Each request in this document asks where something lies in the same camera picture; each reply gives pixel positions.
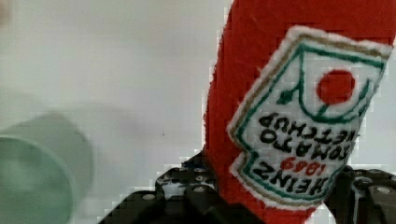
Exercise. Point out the red felt ketchup bottle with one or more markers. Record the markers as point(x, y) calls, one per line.
point(292, 83)

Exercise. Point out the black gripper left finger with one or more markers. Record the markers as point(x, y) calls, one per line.
point(187, 194)

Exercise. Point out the green mug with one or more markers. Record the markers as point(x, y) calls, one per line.
point(46, 170)

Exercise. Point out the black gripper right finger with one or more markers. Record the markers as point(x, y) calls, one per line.
point(363, 197)

